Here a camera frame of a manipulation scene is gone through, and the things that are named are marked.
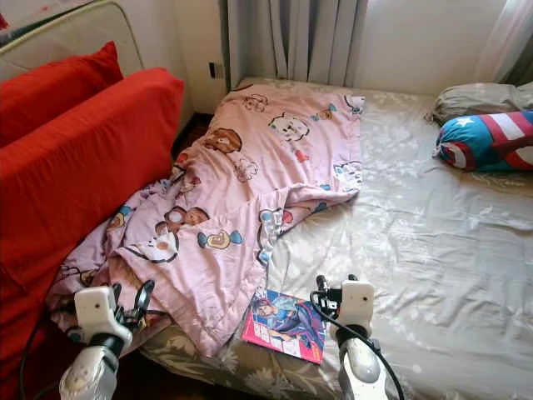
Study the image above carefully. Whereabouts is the bed with grey floral sheet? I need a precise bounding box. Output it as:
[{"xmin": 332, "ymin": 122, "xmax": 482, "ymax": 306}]
[{"xmin": 137, "ymin": 77, "xmax": 533, "ymax": 400}]

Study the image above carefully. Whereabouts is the colourful anime cover book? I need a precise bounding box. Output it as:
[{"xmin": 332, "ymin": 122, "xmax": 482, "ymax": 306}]
[{"xmin": 241, "ymin": 288, "xmax": 327, "ymax": 365}]

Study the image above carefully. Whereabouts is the blue red star shield cushion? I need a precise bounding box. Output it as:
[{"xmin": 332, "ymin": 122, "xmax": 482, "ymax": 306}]
[{"xmin": 433, "ymin": 110, "xmax": 533, "ymax": 173}]

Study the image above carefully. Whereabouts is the grey quilted mattress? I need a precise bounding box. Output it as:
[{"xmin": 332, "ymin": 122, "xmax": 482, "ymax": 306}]
[{"xmin": 0, "ymin": 0, "xmax": 144, "ymax": 84}]

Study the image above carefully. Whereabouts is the large red cushion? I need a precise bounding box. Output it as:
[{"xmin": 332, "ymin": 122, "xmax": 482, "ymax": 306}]
[
  {"xmin": 0, "ymin": 67, "xmax": 186, "ymax": 400},
  {"xmin": 0, "ymin": 42, "xmax": 124, "ymax": 144}
]

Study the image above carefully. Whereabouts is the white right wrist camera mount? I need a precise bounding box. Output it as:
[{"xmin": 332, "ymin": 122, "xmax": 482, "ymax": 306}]
[{"xmin": 333, "ymin": 280, "xmax": 376, "ymax": 341}]

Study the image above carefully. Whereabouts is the grey curtain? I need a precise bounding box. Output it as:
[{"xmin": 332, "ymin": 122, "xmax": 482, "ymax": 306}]
[{"xmin": 221, "ymin": 0, "xmax": 369, "ymax": 88}]

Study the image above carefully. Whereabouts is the white sheer curtain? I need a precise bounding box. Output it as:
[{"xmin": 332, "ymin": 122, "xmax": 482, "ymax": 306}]
[{"xmin": 473, "ymin": 0, "xmax": 533, "ymax": 84}]

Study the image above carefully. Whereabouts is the pink cartoon print blanket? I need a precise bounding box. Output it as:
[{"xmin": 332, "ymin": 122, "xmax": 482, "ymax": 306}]
[{"xmin": 47, "ymin": 82, "xmax": 366, "ymax": 358}]

